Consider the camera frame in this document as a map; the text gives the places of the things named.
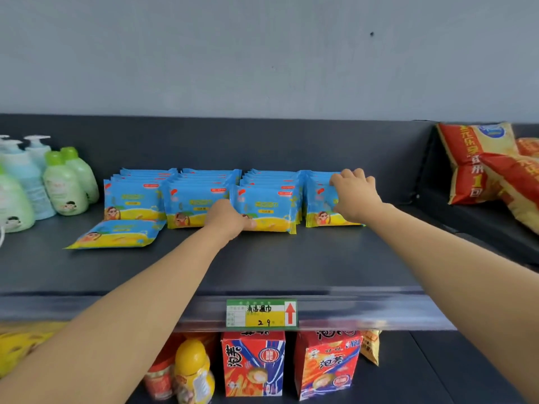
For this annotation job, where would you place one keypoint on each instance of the blue yellow wet wipes pack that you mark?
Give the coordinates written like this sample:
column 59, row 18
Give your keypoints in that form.
column 269, row 206
column 320, row 206
column 118, row 235

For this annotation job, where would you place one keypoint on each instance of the green yellow price tag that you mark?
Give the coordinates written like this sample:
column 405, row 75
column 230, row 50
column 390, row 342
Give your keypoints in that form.
column 261, row 315

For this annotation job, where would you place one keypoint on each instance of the yellow flat packet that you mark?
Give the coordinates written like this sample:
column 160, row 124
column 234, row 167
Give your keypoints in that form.
column 21, row 349

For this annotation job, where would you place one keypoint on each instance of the person's left forearm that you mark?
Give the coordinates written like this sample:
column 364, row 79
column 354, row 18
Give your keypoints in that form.
column 105, row 332

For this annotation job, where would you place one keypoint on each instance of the dark grey store shelf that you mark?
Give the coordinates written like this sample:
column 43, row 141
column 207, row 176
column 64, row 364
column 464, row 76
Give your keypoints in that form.
column 294, row 260

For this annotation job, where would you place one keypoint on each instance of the red blue snack box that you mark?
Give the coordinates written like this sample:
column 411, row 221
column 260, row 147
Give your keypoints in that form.
column 326, row 366

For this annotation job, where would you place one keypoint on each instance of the row of blue wipe packets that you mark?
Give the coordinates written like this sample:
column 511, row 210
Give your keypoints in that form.
column 134, row 197

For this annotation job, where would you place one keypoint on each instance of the person's right hand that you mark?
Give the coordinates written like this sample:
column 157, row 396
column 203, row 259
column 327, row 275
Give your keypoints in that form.
column 358, row 197

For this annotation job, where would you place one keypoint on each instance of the person's right forearm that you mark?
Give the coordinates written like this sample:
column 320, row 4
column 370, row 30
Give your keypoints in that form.
column 463, row 281

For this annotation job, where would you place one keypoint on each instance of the red yellow snack bag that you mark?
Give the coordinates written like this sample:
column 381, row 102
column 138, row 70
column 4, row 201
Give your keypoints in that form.
column 518, row 185
column 528, row 147
column 463, row 164

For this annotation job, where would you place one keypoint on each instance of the person's left hand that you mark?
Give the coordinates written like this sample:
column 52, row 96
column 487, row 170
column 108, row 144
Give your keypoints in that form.
column 225, row 220

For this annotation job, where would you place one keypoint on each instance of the yellow bottle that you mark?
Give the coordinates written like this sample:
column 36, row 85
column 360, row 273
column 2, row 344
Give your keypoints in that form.
column 193, row 370

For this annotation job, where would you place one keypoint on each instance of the blue red snack packet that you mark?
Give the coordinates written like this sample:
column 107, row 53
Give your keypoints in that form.
column 252, row 366

